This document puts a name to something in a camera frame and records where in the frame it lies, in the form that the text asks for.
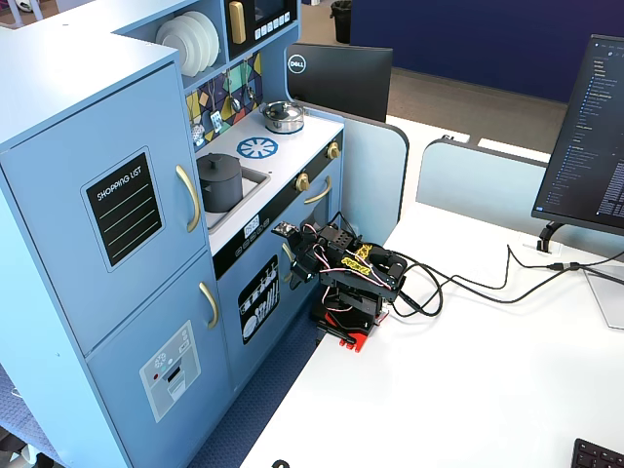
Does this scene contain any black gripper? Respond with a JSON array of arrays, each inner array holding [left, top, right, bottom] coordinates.
[[290, 224, 353, 289]]

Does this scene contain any gray pot lid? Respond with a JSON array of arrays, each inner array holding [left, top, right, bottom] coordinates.
[[197, 152, 244, 184]]

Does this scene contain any red black robot base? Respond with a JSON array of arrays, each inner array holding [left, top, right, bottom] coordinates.
[[311, 306, 389, 353]]

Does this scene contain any blue oven door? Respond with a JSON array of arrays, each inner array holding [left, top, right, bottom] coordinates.
[[292, 160, 343, 293]]

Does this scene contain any grey toy sink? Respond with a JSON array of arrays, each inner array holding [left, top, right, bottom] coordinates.
[[202, 168, 272, 230]]

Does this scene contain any blue dishwasher door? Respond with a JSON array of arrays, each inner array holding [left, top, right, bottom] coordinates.
[[217, 214, 296, 394]]

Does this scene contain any gray pot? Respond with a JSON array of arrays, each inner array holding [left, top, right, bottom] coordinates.
[[198, 168, 244, 215]]

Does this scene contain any light blue desk divider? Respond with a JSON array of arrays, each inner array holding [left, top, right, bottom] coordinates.
[[416, 137, 624, 254], [292, 99, 410, 230]]

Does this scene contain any steel cooking pot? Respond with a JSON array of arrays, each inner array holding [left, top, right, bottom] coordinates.
[[259, 114, 306, 136]]

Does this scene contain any grey water dispenser decal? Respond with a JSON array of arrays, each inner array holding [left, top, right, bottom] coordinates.
[[139, 320, 202, 424]]

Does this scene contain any steel slotted spatula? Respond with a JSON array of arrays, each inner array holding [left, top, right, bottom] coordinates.
[[207, 80, 224, 134]]

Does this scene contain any steel skimmer spoon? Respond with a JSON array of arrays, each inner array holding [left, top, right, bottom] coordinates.
[[189, 90, 207, 147]]

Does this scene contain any steel ladle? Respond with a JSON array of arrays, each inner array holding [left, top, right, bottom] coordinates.
[[224, 70, 243, 113]]

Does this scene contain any small steel spoon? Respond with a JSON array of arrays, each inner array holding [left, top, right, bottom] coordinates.
[[242, 58, 257, 102]]

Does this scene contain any black shopping list board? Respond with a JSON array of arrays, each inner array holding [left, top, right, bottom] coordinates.
[[80, 145, 165, 273]]

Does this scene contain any black Dell monitor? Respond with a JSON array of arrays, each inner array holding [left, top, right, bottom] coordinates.
[[286, 42, 394, 123]]

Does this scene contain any fridge door with dispenser decal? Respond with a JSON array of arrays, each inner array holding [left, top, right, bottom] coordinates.
[[85, 251, 236, 468]]

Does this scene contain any fridge door with shopping list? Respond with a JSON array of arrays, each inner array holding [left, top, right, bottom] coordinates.
[[0, 60, 212, 357]]

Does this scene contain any white toy plate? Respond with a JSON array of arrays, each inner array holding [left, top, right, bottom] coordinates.
[[155, 19, 201, 78], [182, 10, 221, 69], [170, 14, 212, 74]]

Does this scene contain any black trash bin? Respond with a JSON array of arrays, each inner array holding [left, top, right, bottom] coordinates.
[[330, 0, 353, 45]]

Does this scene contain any black toy microwave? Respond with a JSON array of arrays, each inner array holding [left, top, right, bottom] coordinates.
[[224, 0, 299, 60]]

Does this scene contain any silver monitor stand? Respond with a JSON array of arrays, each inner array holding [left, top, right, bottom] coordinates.
[[535, 221, 624, 331]]

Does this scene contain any monitor showing code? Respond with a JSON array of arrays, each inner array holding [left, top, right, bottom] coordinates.
[[530, 33, 624, 238]]

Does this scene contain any blue toy kitchen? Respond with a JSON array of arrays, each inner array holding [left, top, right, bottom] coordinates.
[[0, 0, 410, 468]]

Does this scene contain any black keyboard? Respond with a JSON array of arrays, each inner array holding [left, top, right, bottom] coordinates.
[[570, 437, 624, 468]]

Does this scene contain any gold dishwasher door handle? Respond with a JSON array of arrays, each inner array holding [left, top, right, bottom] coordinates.
[[281, 242, 295, 285]]

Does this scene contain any white red servo wire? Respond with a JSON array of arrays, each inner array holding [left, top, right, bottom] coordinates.
[[301, 221, 391, 313]]

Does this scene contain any gold oven handle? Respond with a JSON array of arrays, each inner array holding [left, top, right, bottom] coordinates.
[[303, 175, 332, 206]]

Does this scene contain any gold fridge door handle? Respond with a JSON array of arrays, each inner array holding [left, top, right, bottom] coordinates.
[[198, 281, 220, 331], [175, 164, 202, 234]]

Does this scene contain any black cable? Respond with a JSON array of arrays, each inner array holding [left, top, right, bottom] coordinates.
[[389, 262, 624, 318], [389, 243, 624, 293]]

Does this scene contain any gold microwave handle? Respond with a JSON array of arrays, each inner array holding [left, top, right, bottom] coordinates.
[[228, 1, 247, 45]]

